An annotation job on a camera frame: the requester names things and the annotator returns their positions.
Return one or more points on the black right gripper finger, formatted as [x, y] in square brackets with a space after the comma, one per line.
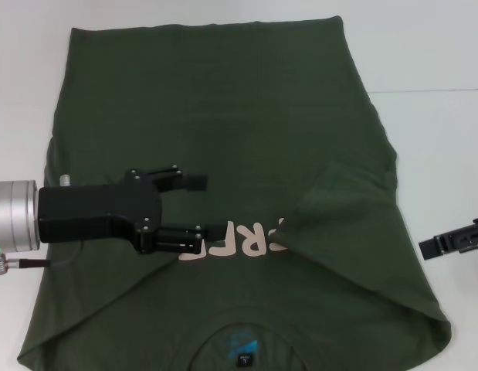
[455, 241]

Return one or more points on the dark green FREE t-shirt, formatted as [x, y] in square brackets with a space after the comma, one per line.
[223, 116]

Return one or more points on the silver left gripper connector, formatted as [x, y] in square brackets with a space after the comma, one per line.
[65, 181]

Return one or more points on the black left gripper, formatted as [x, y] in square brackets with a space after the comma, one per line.
[92, 212]

